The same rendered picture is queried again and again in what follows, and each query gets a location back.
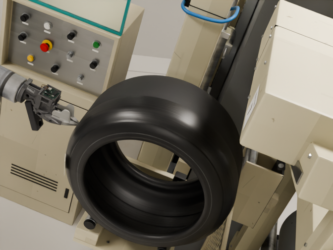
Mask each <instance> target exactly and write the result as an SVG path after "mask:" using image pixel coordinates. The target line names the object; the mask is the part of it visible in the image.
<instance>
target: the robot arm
mask: <svg viewBox="0 0 333 250"><path fill-rule="evenodd" d="M32 82H33V80H32V79H30V78H29V79H26V78H24V77H23V76H21V75H19V74H17V73H15V72H13V71H11V70H9V69H7V68H5V67H3V66H1V65H0V102H1V97H4V98H6V99H8V100H10V101H11V102H13V103H16V102H20V103H23V102H24V101H25V100H26V101H25V102H24V103H25V107H26V110H27V114H28V118H29V121H30V125H31V129H32V130H34V131H38V130H39V129H40V128H41V126H42V125H43V124H44V123H43V119H44V120H46V121H47V122H50V123H53V124H57V125H74V126H77V125H78V123H79V121H78V120H77V118H76V117H75V116H74V106H73V105H72V104H68V105H67V106H63V105H61V104H59V103H58V102H59V100H60V98H61V91H60V90H58V89H56V88H55V87H53V86H51V85H49V84H47V85H44V87H42V85H41V87H39V86H37V85H35V84H33V83H32Z"/></svg>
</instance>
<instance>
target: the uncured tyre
mask: <svg viewBox="0 0 333 250"><path fill-rule="evenodd" d="M119 140H140V141H145V142H149V143H153V144H156V145H158V146H161V147H163V148H165V149H167V150H169V151H171V152H172V153H174V154H175V155H177V156H178V157H180V158H181V159H182V160H183V161H184V162H185V163H187V164H188V166H189V167H190V168H191V169H192V170H193V171H194V173H195V174H196V176H197V177H196V178H194V179H190V180H186V181H166V180H161V179H157V178H154V177H152V176H150V175H147V174H146V173H144V172H142V171H140V170H139V169H138V168H136V167H135V166H134V165H133V164H132V163H130V162H129V160H128V159H127V158H126V157H125V155H124V154H123V153H122V151H121V149H120V147H119V145H118V143H117V141H119ZM242 162H243V150H242V145H241V144H240V137H239V133H238V130H237V128H236V125H235V123H234V121H233V120H232V118H231V116H230V115H229V113H228V112H227V111H226V109H225V108H224V107H223V106H222V105H221V104H220V103H219V102H218V101H217V100H216V99H215V98H214V97H213V96H211V95H210V94H209V93H207V92H206V91H204V90H203V89H201V88H199V87H197V86H195V85H193V84H191V83H189V82H187V81H184V80H181V79H178V78H174V77H169V76H163V75H143V76H137V77H133V78H129V79H126V80H124V81H122V82H119V83H117V84H115V85H114V86H112V87H110V88H109V89H107V90H106V91H105V92H103V93H102V94H101V95H100V96H99V97H98V98H97V99H96V101H95V102H94V103H93V105H92V106H91V107H90V109H89V110H88V111H87V113H86V114H85V115H84V117H83V118H82V119H81V121H80V122H79V123H78V125H77V126H76V127H75V129H74V130H73V132H72V134H71V136H70V139H69V142H68V146H67V150H66V159H65V169H66V175H67V178H68V182H69V184H70V187H71V189H72V191H73V193H74V195H75V196H76V198H77V199H78V201H79V202H80V204H81V205H82V207H83V208H84V209H85V211H86V212H87V213H88V214H89V215H90V216H91V217H92V218H93V219H94V220H95V221H96V222H97V223H98V224H100V225H101V226H102V227H103V228H105V229H106V230H108V231H109V232H111V233H113V234H115V235H116V236H118V237H121V238H123V239H125V240H128V241H130V242H133V243H136V244H140V245H145V246H150V247H175V246H182V245H187V244H191V243H194V242H197V241H199V240H202V239H204V238H206V237H207V236H209V235H210V234H212V233H213V232H214V231H216V230H217V229H218V228H219V227H220V226H221V225H222V223H223V222H224V221H225V219H226V218H227V216H228V215H229V213H230V212H231V210H232V208H233V205H234V202H235V199H236V194H237V189H238V184H239V178H240V173H241V168H242Z"/></svg>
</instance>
